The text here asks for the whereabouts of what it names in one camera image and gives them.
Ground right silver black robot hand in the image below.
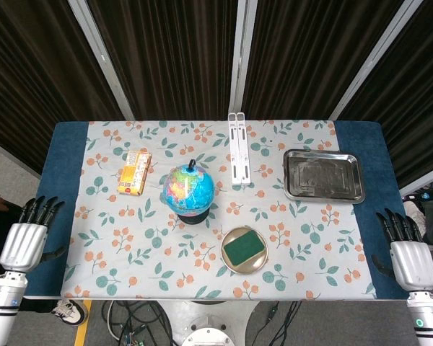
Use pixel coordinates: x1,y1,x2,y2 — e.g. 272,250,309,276
370,208,433,293

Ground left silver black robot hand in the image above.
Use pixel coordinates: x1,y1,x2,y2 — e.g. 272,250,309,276
0,195,68,274

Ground blue globe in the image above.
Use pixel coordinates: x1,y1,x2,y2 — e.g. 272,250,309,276
162,159,216,226

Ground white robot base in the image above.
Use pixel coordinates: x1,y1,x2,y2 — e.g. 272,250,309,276
158,299,261,346

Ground person in dark clothes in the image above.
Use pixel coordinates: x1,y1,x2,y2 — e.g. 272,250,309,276
0,175,32,278

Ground white black sneaker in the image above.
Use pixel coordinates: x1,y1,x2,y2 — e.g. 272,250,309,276
51,298,87,327

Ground blue table mat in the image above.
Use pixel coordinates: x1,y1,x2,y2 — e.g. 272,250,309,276
24,120,411,301

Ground yellow floor tape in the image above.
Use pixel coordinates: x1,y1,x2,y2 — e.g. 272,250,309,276
74,301,93,346

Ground floral tablecloth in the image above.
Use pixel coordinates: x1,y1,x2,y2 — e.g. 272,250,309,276
60,120,378,301

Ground rectangular steel tray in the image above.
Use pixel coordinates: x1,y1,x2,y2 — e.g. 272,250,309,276
282,148,367,205

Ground yellow snack box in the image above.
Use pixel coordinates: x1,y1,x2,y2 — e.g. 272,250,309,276
115,149,153,198

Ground dark brown curtain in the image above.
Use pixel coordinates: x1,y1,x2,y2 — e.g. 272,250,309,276
341,0,433,188
86,0,239,122
0,0,126,174
241,0,407,120

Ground round metal plate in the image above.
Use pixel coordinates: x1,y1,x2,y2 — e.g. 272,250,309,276
220,225,270,276

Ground green yellow sponge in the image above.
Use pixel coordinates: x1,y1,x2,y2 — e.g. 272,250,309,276
222,230,266,268

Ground white folding laptop stand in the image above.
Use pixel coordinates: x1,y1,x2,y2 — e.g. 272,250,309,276
227,112,252,187

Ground grey partition post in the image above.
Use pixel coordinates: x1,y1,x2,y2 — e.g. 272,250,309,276
328,0,418,122
227,0,258,116
399,172,433,198
67,0,135,122

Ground white cable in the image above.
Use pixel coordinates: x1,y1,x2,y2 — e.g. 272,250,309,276
106,301,126,342

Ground black cable bundle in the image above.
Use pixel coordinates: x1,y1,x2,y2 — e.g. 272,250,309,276
258,301,302,346
108,301,183,346

